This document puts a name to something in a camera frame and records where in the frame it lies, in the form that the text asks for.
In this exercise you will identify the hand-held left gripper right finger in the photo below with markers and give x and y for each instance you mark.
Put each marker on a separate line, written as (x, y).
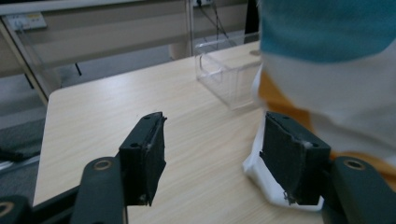
(289, 161)

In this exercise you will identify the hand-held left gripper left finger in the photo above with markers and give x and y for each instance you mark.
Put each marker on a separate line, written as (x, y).
(141, 161)

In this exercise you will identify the white and green tote bag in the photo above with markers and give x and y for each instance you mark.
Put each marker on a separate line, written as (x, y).
(336, 87)

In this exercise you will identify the clear plastic box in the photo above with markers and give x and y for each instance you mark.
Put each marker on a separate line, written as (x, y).
(232, 81)

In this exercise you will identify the beige wooden desk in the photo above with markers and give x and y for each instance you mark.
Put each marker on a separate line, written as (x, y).
(93, 40)

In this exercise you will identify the white power strip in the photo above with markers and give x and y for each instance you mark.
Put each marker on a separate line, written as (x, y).
(26, 21)

